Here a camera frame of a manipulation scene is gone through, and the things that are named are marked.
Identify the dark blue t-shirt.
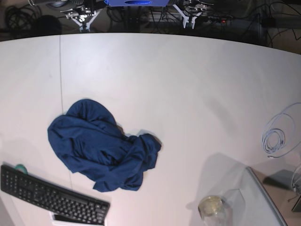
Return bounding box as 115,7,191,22
48,99,161,192

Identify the clear tape roll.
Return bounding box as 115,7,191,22
198,195,224,219

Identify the blue box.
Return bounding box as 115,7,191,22
104,0,169,7

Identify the black power strip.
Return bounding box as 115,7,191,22
202,15,234,24

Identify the black computer keyboard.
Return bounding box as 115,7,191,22
0,165,110,225

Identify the green tape roll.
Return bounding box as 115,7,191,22
15,164,28,174

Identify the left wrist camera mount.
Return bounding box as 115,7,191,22
172,2,208,29

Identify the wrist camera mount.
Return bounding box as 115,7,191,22
61,7,102,33
172,2,208,29

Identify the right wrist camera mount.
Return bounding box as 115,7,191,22
61,7,102,33

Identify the light blue coiled cable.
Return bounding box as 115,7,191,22
261,102,301,159

